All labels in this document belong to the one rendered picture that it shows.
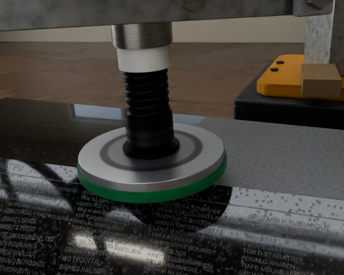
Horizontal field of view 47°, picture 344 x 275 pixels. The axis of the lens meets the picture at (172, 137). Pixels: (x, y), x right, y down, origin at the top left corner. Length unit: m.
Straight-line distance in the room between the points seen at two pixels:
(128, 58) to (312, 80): 0.72
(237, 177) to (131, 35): 0.27
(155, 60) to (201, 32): 6.52
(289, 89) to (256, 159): 0.63
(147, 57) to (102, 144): 0.17
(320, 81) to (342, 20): 0.27
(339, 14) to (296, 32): 5.40
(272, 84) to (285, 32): 5.49
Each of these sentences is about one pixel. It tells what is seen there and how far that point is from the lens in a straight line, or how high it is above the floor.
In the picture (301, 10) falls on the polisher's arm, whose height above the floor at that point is 1.07.
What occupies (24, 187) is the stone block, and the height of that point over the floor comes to 0.79.
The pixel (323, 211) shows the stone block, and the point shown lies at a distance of 0.57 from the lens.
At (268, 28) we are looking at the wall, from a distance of 6.78.
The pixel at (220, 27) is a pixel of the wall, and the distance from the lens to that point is 6.92.
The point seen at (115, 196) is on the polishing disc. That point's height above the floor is 0.86.
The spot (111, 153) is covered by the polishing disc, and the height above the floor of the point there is 0.88.
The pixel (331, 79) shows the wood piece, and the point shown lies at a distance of 1.15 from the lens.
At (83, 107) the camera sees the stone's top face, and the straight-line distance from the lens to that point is 1.00.
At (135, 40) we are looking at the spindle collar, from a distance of 0.50.
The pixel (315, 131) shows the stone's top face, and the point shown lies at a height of 0.82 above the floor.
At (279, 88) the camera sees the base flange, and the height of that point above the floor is 0.77.
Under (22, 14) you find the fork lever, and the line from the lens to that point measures 0.46.
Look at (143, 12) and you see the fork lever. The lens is 0.47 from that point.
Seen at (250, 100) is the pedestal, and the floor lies 0.74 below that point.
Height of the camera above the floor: 1.11
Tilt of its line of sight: 22 degrees down
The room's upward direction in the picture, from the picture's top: 3 degrees counter-clockwise
